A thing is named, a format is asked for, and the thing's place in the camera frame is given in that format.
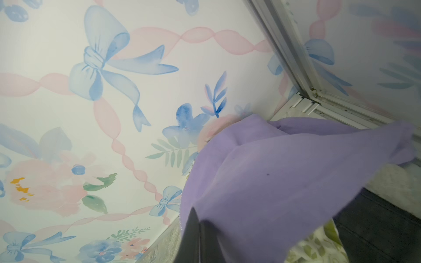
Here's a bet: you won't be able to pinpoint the purple cloth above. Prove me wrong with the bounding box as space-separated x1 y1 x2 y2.
180 115 416 263

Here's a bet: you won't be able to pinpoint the dark grey trousers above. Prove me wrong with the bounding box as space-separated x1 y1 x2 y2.
334 189 421 263

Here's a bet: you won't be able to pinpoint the cream green printed cloth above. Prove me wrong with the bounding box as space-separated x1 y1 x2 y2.
285 219 349 263

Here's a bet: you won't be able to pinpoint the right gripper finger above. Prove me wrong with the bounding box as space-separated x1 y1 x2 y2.
174 208 226 263

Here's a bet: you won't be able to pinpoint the right corner aluminium post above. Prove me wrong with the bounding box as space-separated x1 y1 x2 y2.
250 1 421 149

